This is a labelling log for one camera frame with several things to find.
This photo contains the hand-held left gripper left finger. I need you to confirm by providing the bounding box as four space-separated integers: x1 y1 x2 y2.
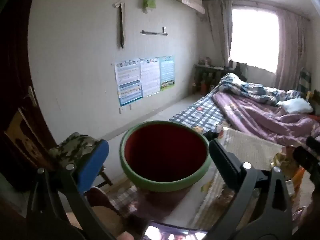
26 139 117 240

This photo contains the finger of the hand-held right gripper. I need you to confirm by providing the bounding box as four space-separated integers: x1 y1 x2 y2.
292 145 320 180
306 136 320 153

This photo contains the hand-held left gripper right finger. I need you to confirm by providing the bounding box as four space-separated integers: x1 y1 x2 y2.
207 139 293 240

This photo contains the yellow plastic wrapper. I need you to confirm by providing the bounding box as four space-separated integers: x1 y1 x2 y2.
271 151 296 171

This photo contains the red bin with green rim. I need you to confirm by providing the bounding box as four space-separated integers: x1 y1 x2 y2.
119 120 210 218

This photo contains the orange plastic bag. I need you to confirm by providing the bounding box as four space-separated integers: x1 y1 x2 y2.
290 167 307 188

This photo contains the beige checked mat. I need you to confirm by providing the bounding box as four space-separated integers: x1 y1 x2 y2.
192 128 287 228

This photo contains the camouflage cushioned stool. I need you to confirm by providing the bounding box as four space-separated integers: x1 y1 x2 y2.
49 132 113 187

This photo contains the dark red round object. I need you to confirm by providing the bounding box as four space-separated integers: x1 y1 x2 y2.
89 187 121 217

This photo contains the white pillow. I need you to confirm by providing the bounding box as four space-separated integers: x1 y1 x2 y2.
276 98 313 114

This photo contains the purple blanket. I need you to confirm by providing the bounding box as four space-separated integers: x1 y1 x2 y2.
214 91 320 146

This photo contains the blue white checked bedsheet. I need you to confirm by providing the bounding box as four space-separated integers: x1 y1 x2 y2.
169 93 226 133

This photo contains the plaid cushion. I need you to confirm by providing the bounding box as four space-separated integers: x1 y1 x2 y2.
297 69 312 93

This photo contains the blue white plaid quilt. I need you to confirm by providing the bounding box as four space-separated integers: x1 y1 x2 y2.
217 73 304 105

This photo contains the smartphone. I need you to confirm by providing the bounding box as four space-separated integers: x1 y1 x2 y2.
144 222 208 240

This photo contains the dark cluttered shelf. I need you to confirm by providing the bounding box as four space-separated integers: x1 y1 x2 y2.
192 64 224 95

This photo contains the pale curtain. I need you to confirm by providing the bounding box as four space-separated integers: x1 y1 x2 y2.
202 0 233 67
274 10 311 91

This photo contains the bright window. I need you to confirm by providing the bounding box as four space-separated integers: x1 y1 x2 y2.
229 6 279 73

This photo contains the dark wooden door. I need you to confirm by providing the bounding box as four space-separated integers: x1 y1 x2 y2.
0 0 58 191

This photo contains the blue chart wall poster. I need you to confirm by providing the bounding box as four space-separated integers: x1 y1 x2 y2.
114 59 144 107

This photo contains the metal door handle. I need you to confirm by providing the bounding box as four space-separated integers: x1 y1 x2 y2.
24 86 38 106

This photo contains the green blue wall poster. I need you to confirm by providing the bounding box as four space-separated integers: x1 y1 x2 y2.
159 56 175 91

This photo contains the wall bracket strip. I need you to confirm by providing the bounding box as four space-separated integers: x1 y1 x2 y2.
114 2 126 49

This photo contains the metal towel rail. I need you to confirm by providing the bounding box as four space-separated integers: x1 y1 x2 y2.
141 26 168 36

